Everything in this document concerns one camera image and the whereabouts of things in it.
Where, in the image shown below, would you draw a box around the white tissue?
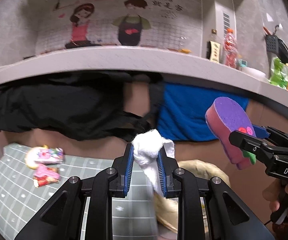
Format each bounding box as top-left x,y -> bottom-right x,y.
132,129 -> 175,196

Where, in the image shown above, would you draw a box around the purple pink sponge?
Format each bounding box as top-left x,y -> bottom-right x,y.
205,96 -> 256,170

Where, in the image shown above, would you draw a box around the green checked table mat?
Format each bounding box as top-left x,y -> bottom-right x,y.
0,144 -> 158,239

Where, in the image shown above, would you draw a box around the pink tissue pack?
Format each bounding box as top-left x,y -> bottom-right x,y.
36,147 -> 64,164

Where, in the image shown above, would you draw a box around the black utensil holder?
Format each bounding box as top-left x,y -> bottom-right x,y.
263,24 -> 288,64

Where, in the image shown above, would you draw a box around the clear oil bottle yellow label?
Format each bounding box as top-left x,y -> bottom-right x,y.
206,29 -> 222,63

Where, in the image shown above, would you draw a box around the yellow round lid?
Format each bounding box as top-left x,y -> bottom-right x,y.
24,145 -> 49,170

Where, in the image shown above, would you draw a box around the cartoon couple wall sticker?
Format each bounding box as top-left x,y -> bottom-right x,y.
40,0 -> 187,51

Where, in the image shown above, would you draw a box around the green vegetable bag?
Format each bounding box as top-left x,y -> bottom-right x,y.
269,56 -> 288,90

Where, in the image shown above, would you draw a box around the bottle of red chillies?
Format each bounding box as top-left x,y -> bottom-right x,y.
223,28 -> 238,69

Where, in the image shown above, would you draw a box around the black hanging apron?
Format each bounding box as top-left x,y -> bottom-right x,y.
0,70 -> 164,142

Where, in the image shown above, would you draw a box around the blue hanging towel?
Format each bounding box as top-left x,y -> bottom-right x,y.
156,82 -> 249,142

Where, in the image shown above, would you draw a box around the grey stone countertop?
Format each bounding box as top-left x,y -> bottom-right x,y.
0,46 -> 288,118

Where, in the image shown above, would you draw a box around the small red snack packet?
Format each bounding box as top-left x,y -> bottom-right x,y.
33,164 -> 60,187

